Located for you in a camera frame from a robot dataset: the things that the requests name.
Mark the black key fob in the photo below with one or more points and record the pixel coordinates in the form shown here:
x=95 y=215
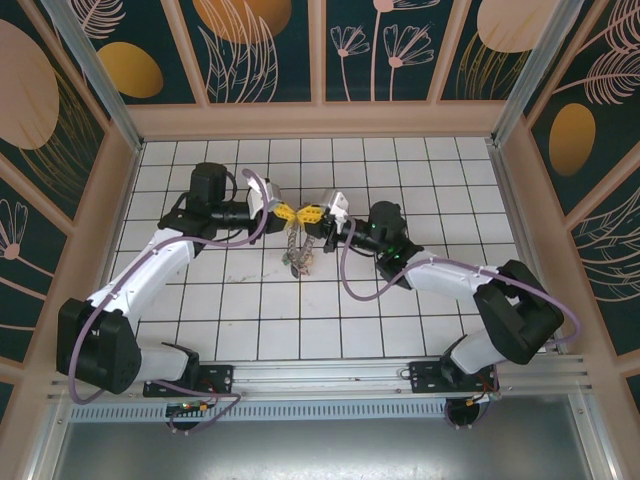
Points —
x=295 y=272

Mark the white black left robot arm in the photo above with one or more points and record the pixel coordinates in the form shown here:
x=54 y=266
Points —
x=150 y=270

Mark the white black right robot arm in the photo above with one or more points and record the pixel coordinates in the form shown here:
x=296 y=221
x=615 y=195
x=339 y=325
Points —
x=450 y=280

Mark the grey metal sheet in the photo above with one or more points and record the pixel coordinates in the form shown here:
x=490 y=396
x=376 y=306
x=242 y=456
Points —
x=325 y=450

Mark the aluminium side rail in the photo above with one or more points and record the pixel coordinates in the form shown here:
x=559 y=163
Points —
x=506 y=190

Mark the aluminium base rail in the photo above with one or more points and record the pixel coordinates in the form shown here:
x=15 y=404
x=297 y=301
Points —
x=325 y=375

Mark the aluminium frame post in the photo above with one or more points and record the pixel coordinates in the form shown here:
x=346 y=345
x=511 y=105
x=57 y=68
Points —
x=97 y=75
x=532 y=75

